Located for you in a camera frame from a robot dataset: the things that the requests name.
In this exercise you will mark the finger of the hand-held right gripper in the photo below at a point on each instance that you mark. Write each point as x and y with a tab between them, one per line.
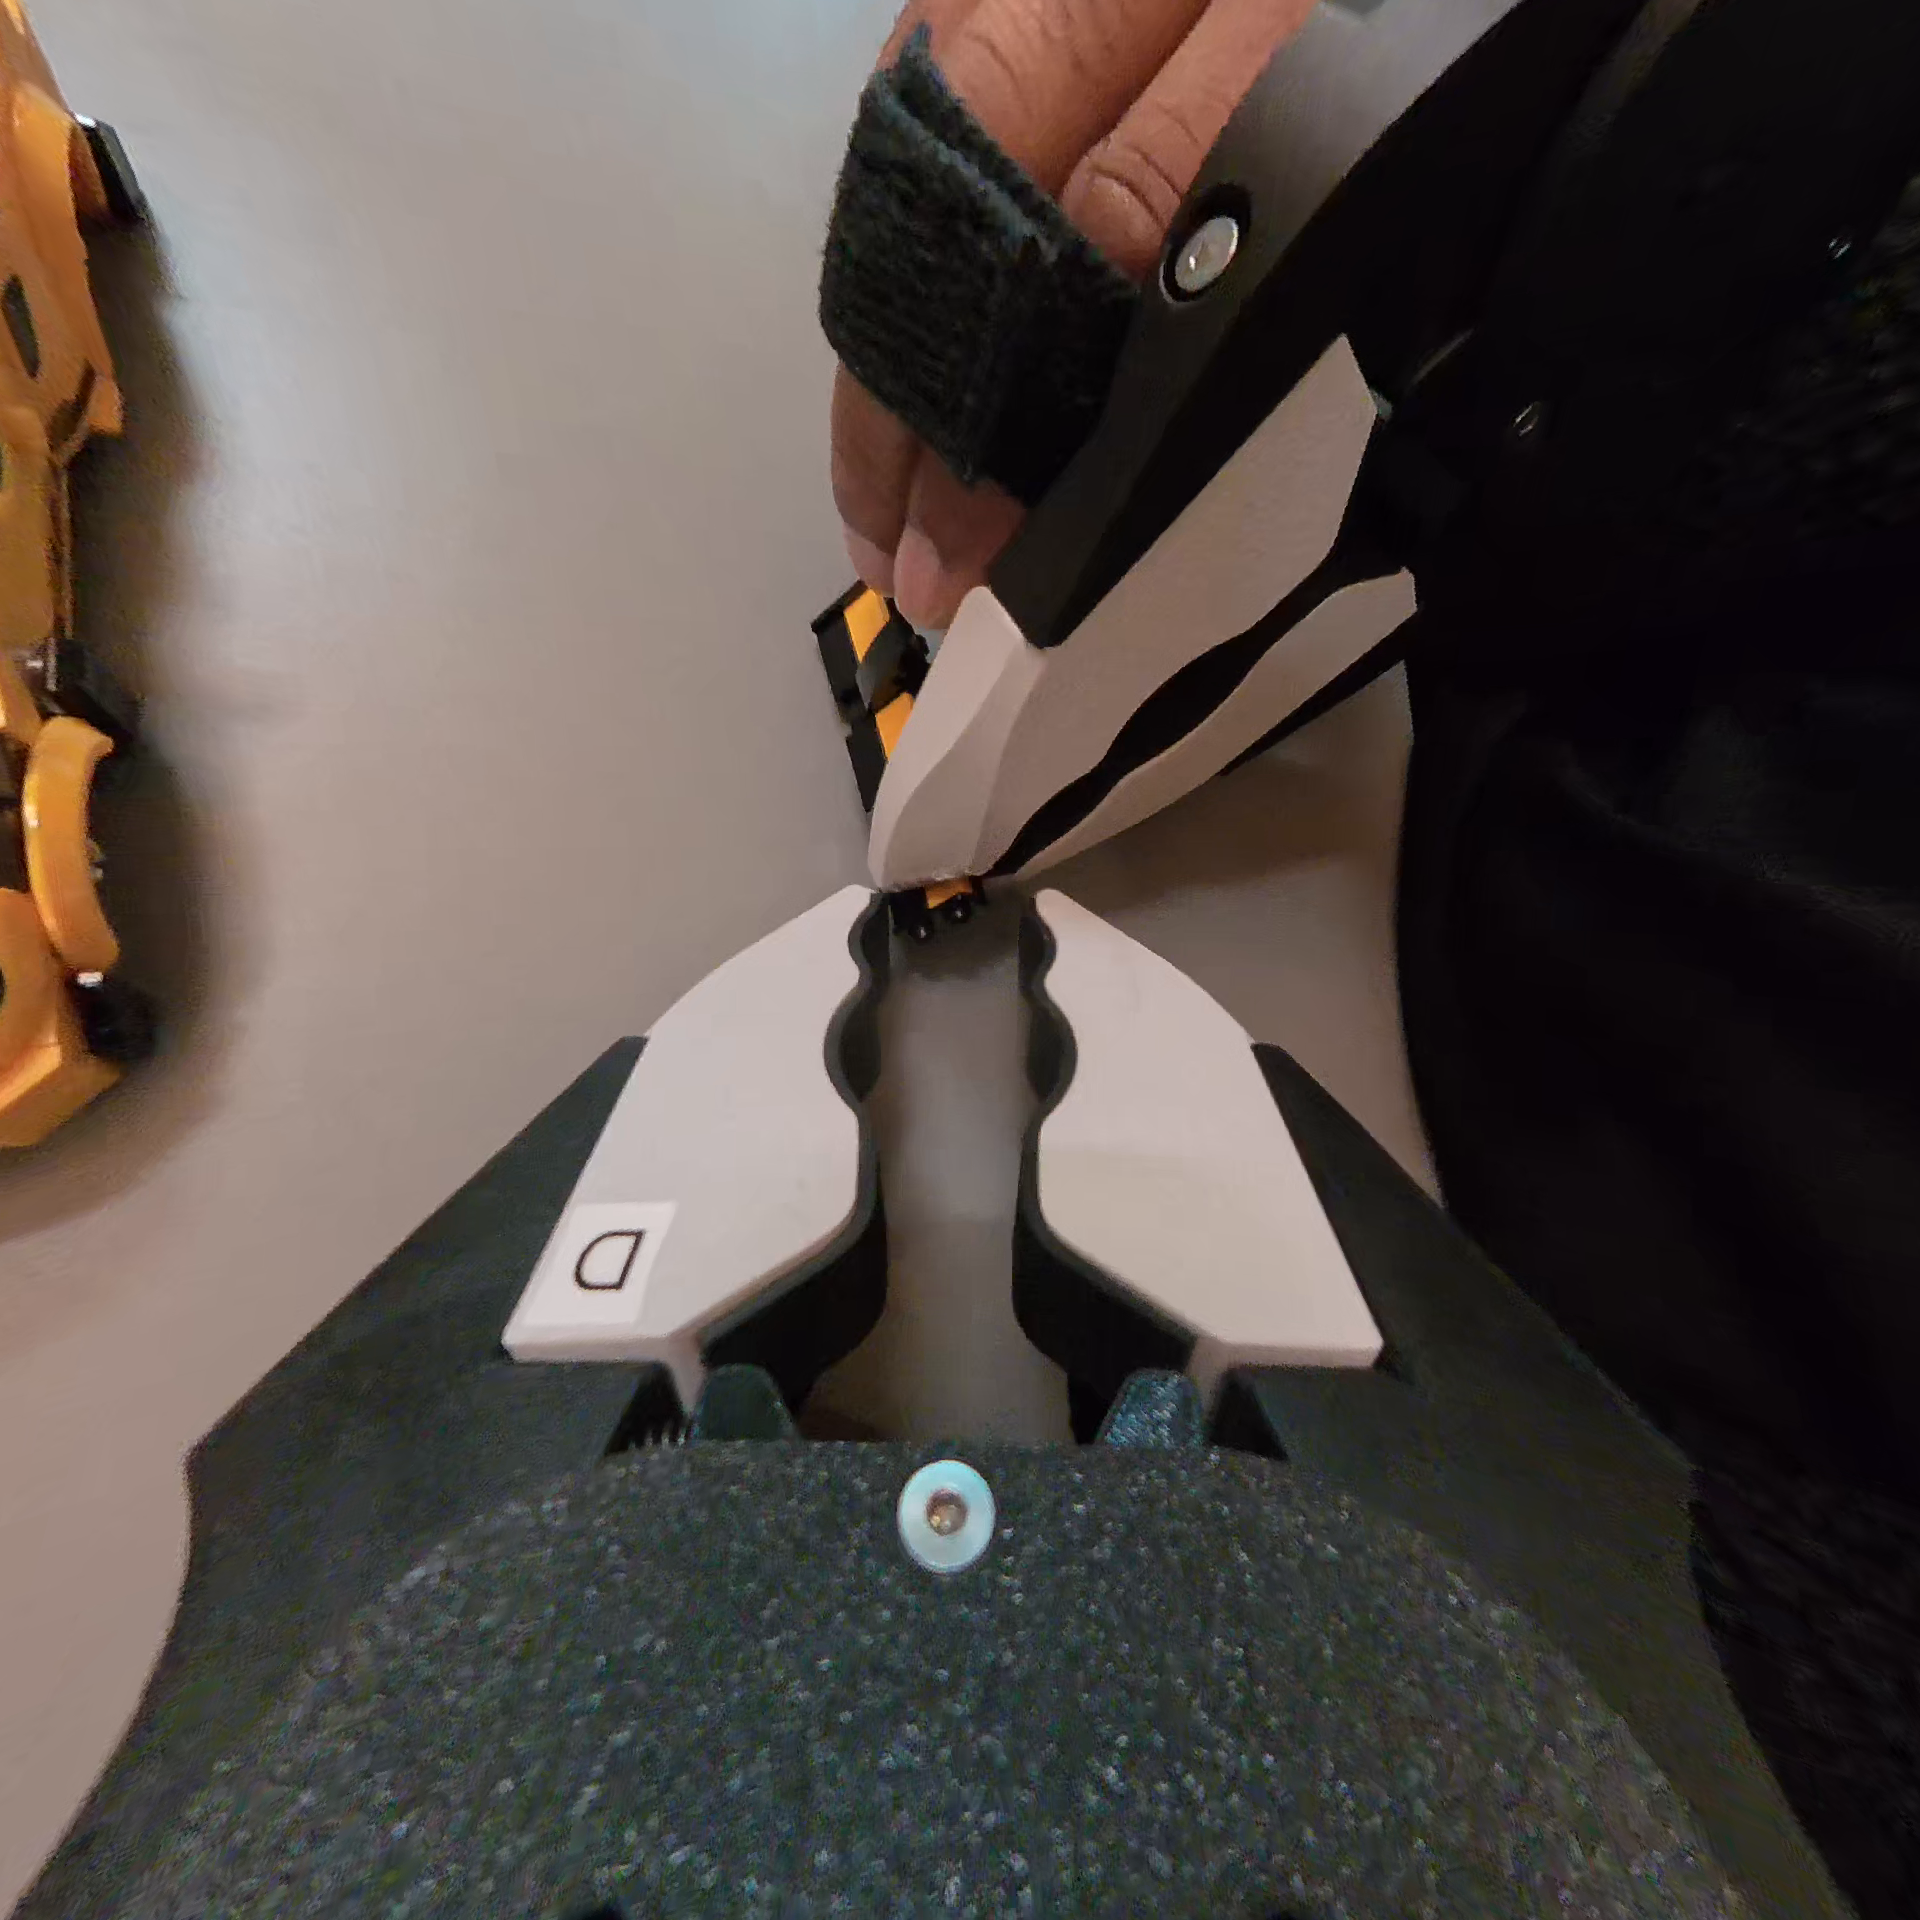
1290	660
1080	660

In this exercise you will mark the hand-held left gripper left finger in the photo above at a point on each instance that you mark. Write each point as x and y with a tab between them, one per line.
722	1140

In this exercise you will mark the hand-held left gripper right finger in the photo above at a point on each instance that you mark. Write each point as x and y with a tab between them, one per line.
1186	1170

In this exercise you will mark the black and yellow lego strip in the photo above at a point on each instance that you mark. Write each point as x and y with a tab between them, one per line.
863	628

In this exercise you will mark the yellow lego car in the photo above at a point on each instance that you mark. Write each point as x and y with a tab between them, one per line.
61	838

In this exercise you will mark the person's right hand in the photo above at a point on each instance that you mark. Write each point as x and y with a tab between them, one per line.
1050	89

